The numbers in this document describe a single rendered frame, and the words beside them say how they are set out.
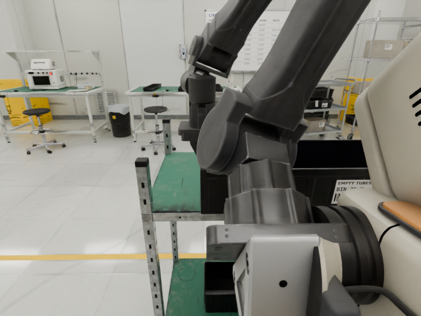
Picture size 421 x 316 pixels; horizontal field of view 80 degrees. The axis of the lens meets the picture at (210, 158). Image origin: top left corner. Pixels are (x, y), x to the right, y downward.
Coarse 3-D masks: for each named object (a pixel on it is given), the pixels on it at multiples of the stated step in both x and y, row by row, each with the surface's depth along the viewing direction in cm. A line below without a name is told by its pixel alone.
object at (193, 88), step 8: (200, 72) 51; (192, 80) 50; (200, 80) 49; (208, 80) 50; (192, 88) 51; (200, 88) 50; (208, 88) 50; (192, 96) 51; (200, 96) 50; (208, 96) 51; (200, 104) 52
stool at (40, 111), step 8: (24, 112) 344; (32, 112) 343; (40, 112) 347; (48, 112) 360; (40, 128) 365; (48, 128) 381; (40, 144) 371; (48, 144) 376; (56, 144) 381; (64, 144) 385; (48, 152) 360
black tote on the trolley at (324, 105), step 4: (312, 100) 396; (320, 100) 368; (324, 100) 369; (328, 100) 371; (332, 100) 373; (308, 104) 370; (312, 104) 367; (320, 104) 371; (324, 104) 371; (328, 104) 374; (308, 108) 372; (312, 108) 370; (316, 108) 373; (320, 108) 375
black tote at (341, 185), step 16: (304, 144) 67; (320, 144) 67; (336, 144) 67; (352, 144) 67; (304, 160) 69; (320, 160) 69; (336, 160) 69; (352, 160) 69; (208, 176) 52; (224, 176) 52; (304, 176) 52; (320, 176) 52; (336, 176) 52; (352, 176) 52; (368, 176) 53; (208, 192) 53; (224, 192) 54; (304, 192) 54; (320, 192) 54; (336, 192) 54; (208, 208) 55
